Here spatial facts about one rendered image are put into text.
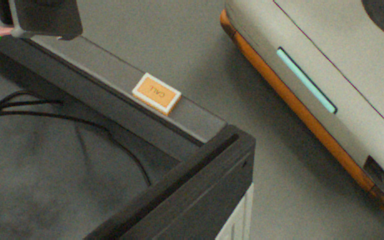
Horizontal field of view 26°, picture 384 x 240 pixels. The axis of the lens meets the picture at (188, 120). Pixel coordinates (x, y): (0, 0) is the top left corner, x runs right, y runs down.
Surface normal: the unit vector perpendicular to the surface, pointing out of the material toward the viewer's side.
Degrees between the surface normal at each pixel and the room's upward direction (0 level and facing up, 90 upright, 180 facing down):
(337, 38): 0
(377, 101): 0
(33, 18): 47
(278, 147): 0
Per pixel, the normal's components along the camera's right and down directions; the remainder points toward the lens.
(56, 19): 0.70, -0.30
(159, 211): 0.35, -0.81
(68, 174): -0.04, -0.39
